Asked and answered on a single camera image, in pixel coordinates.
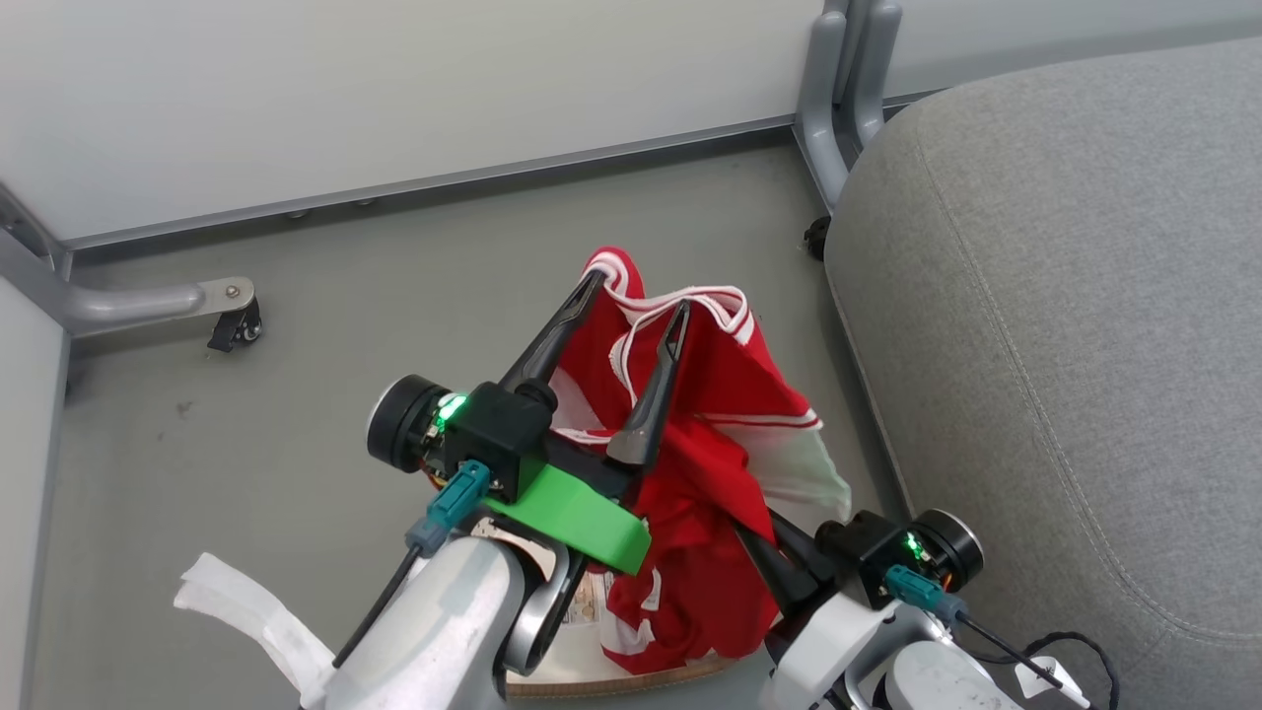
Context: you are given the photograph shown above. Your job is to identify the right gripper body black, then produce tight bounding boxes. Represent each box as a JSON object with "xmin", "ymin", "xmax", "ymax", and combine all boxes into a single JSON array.
[{"xmin": 814, "ymin": 509, "xmax": 985, "ymax": 610}]

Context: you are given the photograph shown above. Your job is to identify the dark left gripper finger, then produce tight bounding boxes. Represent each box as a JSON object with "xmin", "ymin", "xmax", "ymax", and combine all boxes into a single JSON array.
[
  {"xmin": 498, "ymin": 269, "xmax": 608, "ymax": 395},
  {"xmin": 604, "ymin": 301, "xmax": 691, "ymax": 471}
]

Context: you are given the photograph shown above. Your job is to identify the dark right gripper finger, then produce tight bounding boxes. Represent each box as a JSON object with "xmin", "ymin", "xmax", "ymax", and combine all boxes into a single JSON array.
[
  {"xmin": 767, "ymin": 510, "xmax": 844, "ymax": 593},
  {"xmin": 733, "ymin": 526, "xmax": 821, "ymax": 622}
]

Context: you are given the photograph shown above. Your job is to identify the left gripper body black green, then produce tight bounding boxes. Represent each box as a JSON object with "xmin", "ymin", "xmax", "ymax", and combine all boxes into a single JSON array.
[{"xmin": 367, "ymin": 374, "xmax": 653, "ymax": 576}]

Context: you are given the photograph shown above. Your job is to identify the red jersey with white trim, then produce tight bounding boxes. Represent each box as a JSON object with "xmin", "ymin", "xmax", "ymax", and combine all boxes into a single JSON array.
[{"xmin": 545, "ymin": 247, "xmax": 855, "ymax": 677}]

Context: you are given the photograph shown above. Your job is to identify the grey fabric sofa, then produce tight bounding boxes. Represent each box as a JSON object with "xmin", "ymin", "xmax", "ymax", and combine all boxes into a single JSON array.
[{"xmin": 823, "ymin": 37, "xmax": 1262, "ymax": 710}]

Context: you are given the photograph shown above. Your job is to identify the black cable with teal plug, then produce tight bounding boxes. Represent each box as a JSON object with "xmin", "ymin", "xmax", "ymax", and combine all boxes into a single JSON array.
[
  {"xmin": 331, "ymin": 460, "xmax": 492, "ymax": 670},
  {"xmin": 884, "ymin": 564, "xmax": 1068, "ymax": 691}
]

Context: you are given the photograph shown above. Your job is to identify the grey metal partition rail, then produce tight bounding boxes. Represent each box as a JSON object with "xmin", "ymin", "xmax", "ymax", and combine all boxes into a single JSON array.
[{"xmin": 59, "ymin": 116, "xmax": 802, "ymax": 252}]

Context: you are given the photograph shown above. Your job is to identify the twisted black cable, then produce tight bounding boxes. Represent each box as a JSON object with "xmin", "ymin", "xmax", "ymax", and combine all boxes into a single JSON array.
[{"xmin": 971, "ymin": 631, "xmax": 1122, "ymax": 710}]

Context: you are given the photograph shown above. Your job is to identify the white fabric basket handle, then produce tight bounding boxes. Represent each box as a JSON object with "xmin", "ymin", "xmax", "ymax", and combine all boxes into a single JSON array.
[{"xmin": 174, "ymin": 552, "xmax": 338, "ymax": 710}]

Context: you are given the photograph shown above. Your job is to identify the grey metal frame legs pair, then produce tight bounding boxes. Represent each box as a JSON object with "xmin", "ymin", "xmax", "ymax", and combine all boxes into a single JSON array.
[{"xmin": 793, "ymin": 0, "xmax": 904, "ymax": 214}]

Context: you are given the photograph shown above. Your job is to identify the grey metal frame leg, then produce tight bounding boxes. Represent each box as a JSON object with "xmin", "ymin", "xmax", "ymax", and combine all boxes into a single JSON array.
[{"xmin": 0, "ymin": 182, "xmax": 257, "ymax": 338}]

